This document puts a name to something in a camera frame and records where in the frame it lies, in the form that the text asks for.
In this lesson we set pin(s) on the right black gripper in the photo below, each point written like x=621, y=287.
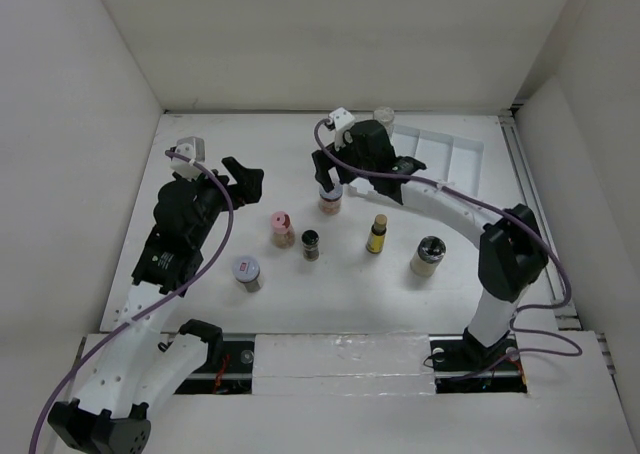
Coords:
x=323, y=170

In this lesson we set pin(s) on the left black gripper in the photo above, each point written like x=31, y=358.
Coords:
x=248, y=188

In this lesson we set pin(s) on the tall jar silver lid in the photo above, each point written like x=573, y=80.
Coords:
x=385, y=116

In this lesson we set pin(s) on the yellow bottle cork cap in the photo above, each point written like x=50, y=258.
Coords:
x=376, y=239

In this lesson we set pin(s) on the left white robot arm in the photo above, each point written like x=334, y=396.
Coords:
x=134, y=375

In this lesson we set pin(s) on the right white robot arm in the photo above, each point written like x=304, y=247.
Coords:
x=511, y=253

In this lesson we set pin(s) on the pink lid spice bottle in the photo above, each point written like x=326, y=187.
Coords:
x=283, y=235

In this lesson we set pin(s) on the small black pepper grinder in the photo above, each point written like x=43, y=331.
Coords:
x=310, y=243

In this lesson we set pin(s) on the dark jar white lid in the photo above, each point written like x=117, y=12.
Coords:
x=247, y=272

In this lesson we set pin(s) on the white divided tray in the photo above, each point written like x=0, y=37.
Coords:
x=449, y=158

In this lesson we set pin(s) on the jar black lid beige contents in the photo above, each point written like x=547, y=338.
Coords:
x=427, y=257

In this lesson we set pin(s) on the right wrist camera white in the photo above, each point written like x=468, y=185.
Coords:
x=341, y=121

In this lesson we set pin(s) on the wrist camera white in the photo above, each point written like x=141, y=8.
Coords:
x=190, y=150
x=341, y=121

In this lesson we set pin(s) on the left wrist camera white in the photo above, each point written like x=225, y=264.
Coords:
x=190, y=150

